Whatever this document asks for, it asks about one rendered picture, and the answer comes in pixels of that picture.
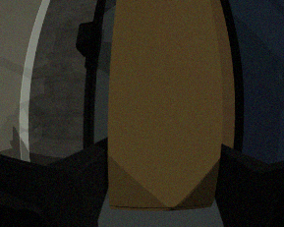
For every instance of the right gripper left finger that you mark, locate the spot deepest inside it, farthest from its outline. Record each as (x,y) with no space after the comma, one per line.
(71,197)

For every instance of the brown cardboard carton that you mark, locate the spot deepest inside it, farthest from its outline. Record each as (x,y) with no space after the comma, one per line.
(228,90)
(165,106)

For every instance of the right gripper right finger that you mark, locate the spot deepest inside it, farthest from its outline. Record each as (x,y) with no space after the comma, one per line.
(249,192)

